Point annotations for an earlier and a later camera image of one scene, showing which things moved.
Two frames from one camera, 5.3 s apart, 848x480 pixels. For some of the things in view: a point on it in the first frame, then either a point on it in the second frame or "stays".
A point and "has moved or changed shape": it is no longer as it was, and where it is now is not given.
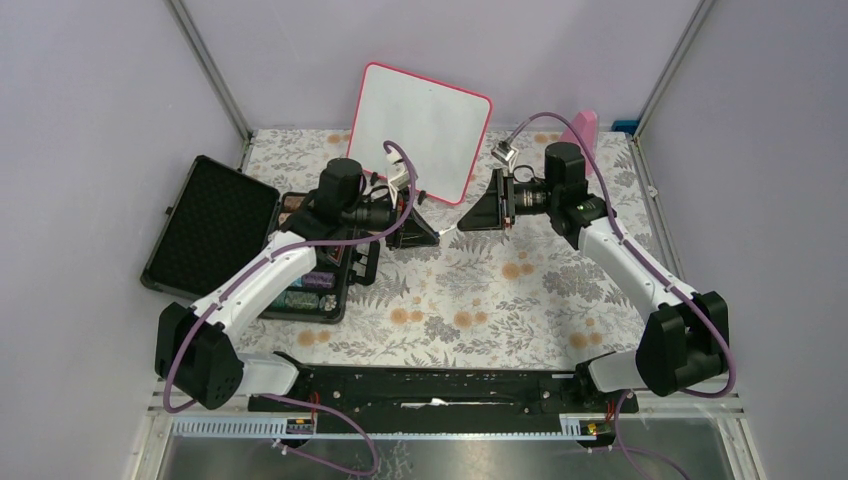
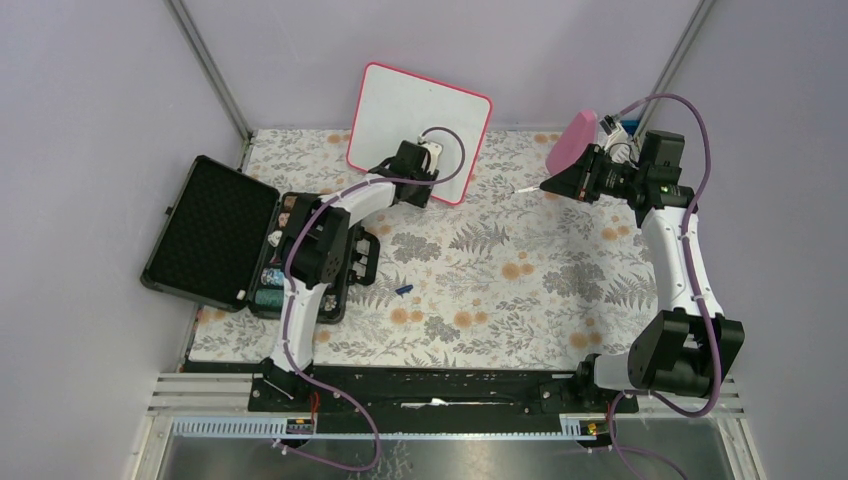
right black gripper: (488, 213) to (580, 181)
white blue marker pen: (443, 231) has moved or changed shape
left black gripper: (412, 232) to (420, 199)
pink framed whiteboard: (440, 128) stays
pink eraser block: (586, 123) stays
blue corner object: (627, 126) stays
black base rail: (437, 389) stays
